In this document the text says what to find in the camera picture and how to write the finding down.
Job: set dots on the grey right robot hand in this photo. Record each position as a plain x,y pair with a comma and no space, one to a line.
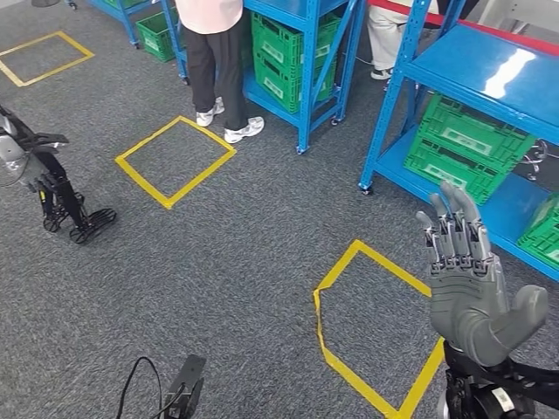
467,295

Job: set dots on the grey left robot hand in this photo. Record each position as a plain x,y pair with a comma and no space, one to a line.
197,399

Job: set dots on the blue metal shelf rack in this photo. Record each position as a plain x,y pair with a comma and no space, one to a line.
305,75
480,75
126,20

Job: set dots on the crumpled yellow floor tape square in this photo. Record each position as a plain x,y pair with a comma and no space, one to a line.
393,267

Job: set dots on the chrome chair base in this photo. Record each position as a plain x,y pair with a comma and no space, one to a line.
535,159

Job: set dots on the long red strip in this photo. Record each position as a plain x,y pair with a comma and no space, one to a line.
502,36

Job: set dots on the person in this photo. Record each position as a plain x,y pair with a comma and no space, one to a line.
384,40
214,58

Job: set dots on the silver and black robot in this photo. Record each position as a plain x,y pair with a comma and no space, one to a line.
57,185

